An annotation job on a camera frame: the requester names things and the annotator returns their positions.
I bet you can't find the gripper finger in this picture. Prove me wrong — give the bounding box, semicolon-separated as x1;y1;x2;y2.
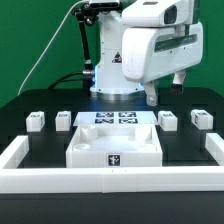
143;81;158;106
171;70;186;94

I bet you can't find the white sheet with tags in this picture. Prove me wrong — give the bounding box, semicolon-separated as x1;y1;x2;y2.
73;111;158;126

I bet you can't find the white U-shaped fence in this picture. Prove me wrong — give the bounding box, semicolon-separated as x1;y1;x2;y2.
0;135;224;194

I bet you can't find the white cable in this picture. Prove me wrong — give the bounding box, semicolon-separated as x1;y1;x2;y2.
17;0;88;97

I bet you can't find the black cable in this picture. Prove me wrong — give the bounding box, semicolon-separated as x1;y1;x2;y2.
48;72;85;90

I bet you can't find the white square table top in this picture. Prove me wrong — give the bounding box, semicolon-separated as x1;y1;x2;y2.
66;124;163;168

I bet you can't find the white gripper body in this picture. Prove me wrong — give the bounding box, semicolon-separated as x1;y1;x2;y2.
122;23;203;84

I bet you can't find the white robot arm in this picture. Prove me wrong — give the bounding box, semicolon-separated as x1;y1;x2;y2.
89;0;203;106

